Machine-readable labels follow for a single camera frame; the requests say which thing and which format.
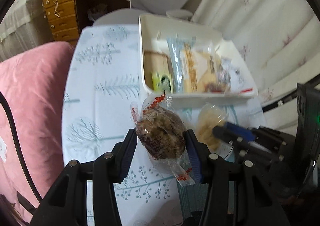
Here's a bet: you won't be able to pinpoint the wooden desk with drawers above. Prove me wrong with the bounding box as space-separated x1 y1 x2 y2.
42 0 129 45

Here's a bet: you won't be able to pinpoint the clear bag yellow crackers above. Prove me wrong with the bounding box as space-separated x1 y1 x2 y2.
195 104 227 152

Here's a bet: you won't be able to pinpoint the leaf pattern tablecloth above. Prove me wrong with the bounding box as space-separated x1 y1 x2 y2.
61 24 266 226

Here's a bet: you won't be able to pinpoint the green yellow snack packet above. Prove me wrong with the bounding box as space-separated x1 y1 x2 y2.
152 72 172 93

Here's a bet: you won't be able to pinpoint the black cable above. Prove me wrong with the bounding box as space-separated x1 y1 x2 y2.
0 92 43 214

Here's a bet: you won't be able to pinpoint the yellow mountain snack packet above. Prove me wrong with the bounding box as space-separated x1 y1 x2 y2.
183 49 217 93

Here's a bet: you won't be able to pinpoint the light blue snack packet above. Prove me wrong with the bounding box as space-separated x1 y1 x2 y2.
167 37 186 93

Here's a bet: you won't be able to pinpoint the pink quilt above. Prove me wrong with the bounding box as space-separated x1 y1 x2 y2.
0 41 75 224

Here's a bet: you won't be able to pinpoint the lace covered cabinet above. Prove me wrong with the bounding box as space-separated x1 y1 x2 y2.
0 0 54 61

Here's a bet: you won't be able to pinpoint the white plastic storage bin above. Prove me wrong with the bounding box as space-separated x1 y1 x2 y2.
139 14 258 104

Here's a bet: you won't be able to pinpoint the white red snack bag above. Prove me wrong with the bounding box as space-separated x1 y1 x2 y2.
217 57 253 94

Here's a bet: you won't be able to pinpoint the white floral curtain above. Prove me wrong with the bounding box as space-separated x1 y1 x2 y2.
192 0 319 135

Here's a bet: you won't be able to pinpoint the brown pastry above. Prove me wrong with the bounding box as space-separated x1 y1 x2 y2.
131 91 195 187

